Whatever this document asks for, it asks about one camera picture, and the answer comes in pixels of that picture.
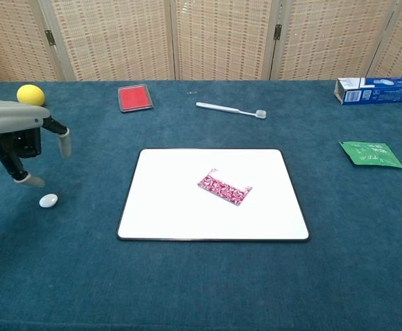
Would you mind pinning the pink patterned packet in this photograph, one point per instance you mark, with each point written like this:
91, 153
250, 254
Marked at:
226, 189

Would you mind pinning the red ink pad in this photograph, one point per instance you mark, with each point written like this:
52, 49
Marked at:
135, 98

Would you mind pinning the blue light bulb box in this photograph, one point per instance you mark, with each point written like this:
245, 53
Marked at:
380, 91

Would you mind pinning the yellow foam ball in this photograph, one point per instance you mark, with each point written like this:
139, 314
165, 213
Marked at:
30, 93

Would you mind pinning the white toothbrush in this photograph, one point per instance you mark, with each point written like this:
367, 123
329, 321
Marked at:
224, 108

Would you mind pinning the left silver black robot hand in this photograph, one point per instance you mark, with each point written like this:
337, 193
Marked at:
11, 117

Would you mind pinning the black screen hinge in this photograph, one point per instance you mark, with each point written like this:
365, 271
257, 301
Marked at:
278, 31
50, 37

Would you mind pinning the green tea sachet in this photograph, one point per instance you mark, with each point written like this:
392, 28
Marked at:
371, 155

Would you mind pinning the white rectangular board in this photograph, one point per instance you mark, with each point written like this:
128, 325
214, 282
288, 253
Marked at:
166, 207

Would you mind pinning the bamboo folding screen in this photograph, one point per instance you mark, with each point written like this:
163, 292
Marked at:
118, 38

